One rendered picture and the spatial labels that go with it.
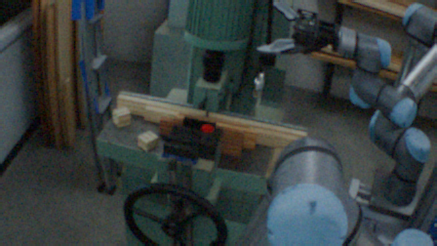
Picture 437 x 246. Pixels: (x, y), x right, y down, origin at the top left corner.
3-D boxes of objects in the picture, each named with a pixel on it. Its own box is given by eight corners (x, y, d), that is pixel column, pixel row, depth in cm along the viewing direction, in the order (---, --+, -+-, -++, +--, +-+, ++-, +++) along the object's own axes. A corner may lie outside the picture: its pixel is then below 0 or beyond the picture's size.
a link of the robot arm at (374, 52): (387, 76, 100) (393, 47, 96) (351, 65, 101) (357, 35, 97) (383, 64, 107) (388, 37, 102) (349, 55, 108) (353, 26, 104)
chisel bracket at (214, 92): (191, 112, 130) (194, 85, 126) (203, 90, 142) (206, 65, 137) (218, 117, 129) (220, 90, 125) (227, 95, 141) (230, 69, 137)
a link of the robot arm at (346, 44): (350, 37, 107) (349, 64, 105) (336, 33, 107) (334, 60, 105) (355, 25, 100) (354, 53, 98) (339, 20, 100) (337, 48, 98)
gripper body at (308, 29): (295, 6, 100) (340, 19, 99) (293, 21, 109) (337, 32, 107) (292, 31, 98) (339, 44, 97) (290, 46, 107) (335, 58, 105)
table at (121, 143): (85, 171, 123) (83, 155, 120) (119, 120, 149) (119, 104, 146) (291, 221, 116) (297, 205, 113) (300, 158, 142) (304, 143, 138)
